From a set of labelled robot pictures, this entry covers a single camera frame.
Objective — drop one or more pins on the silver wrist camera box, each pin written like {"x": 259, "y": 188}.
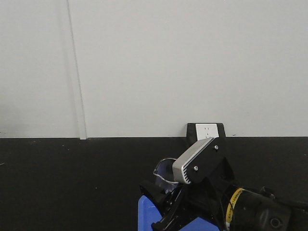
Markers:
{"x": 180, "y": 166}

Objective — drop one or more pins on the white socket in black housing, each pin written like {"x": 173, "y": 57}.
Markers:
{"x": 199, "y": 131}

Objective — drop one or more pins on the blue plastic tray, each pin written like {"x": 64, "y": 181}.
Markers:
{"x": 148, "y": 214}

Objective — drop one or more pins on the clear glass beaker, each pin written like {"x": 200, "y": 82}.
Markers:
{"x": 164, "y": 177}

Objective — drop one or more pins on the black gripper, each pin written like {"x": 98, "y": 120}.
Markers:
{"x": 207, "y": 196}

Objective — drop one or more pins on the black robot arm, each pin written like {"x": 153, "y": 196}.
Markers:
{"x": 261, "y": 210}

